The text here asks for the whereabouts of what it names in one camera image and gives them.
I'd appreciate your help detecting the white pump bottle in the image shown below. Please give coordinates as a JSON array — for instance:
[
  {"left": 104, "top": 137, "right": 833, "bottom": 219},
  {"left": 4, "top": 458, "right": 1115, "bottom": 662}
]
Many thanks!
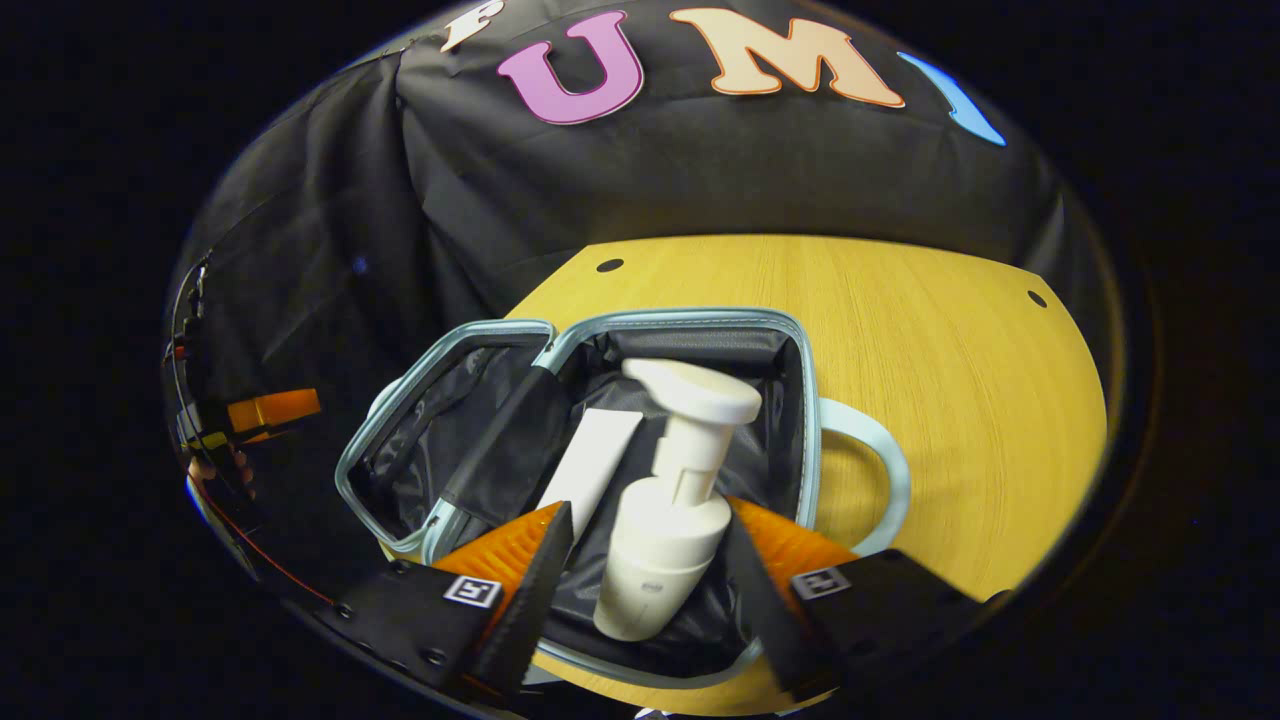
[{"left": 593, "top": 358, "right": 764, "bottom": 642}]

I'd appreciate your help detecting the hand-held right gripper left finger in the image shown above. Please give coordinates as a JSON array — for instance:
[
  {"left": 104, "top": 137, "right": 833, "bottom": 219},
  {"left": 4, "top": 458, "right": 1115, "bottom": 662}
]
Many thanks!
[{"left": 318, "top": 500, "right": 576, "bottom": 701}]

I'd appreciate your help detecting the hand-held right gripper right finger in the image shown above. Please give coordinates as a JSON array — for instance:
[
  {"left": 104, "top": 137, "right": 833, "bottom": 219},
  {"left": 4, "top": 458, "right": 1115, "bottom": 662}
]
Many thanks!
[{"left": 720, "top": 495, "right": 1013, "bottom": 703}]

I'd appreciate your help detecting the light blue suitcase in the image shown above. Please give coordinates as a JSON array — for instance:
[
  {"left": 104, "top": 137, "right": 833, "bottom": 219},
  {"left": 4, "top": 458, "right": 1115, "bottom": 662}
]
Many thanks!
[{"left": 334, "top": 306, "right": 913, "bottom": 693}]

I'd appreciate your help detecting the white squeeze tube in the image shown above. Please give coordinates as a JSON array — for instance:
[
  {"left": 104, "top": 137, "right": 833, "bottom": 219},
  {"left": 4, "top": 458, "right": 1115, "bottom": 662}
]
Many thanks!
[{"left": 535, "top": 408, "right": 645, "bottom": 546}]

